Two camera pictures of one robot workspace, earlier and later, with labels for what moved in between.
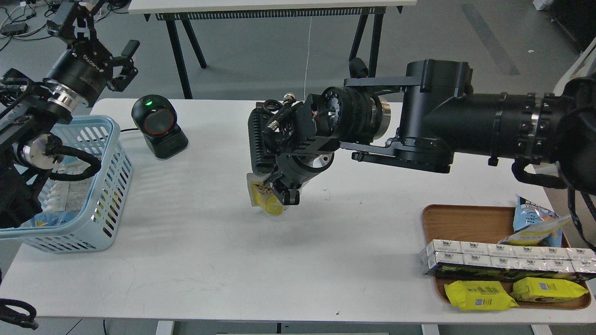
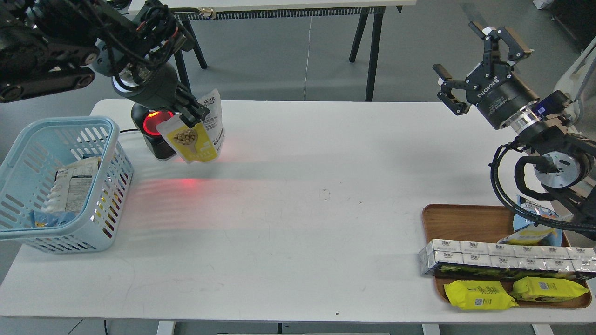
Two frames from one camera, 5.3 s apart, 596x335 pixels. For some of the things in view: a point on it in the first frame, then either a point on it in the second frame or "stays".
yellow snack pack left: x=479 y=295 stays
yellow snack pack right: x=537 y=289 stays
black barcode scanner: x=156 y=118 stays
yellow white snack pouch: x=261 y=195 -> x=202 y=144
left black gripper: x=83 y=70 -> x=162 y=90
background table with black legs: x=186 y=12 stays
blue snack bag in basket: x=53 y=218 stays
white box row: x=558 y=259 stays
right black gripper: x=294 y=168 -> x=493 y=87
